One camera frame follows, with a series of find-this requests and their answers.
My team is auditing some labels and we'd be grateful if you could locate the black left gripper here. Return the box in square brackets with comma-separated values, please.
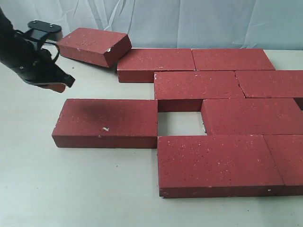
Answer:
[0, 31, 75, 93]

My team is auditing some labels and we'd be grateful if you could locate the brick with white chip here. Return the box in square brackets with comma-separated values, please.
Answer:
[52, 99, 158, 148]

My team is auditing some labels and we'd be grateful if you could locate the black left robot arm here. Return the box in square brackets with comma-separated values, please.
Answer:
[0, 13, 75, 93]

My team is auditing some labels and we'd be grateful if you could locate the back left row brick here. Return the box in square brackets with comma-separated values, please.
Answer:
[117, 48, 196, 83]

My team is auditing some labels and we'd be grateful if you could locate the back right row brick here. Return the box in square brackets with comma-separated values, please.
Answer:
[192, 49, 275, 71]

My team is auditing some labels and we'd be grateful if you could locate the second row right brick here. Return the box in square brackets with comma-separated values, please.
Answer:
[235, 70, 303, 109]

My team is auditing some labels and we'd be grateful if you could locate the front row left brick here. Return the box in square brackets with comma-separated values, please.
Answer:
[157, 135, 284, 198]

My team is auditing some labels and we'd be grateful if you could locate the third row right brick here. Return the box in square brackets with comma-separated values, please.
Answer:
[201, 98, 303, 135]

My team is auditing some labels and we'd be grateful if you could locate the front row right brick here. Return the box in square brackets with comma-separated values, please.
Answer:
[264, 135, 303, 196]

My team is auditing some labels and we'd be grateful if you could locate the light blue backdrop cloth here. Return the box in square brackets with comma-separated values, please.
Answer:
[0, 0, 303, 50]

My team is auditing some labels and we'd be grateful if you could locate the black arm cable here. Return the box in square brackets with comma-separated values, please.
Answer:
[41, 40, 61, 63]

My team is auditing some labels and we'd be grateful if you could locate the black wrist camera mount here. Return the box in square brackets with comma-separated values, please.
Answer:
[24, 20, 63, 44]

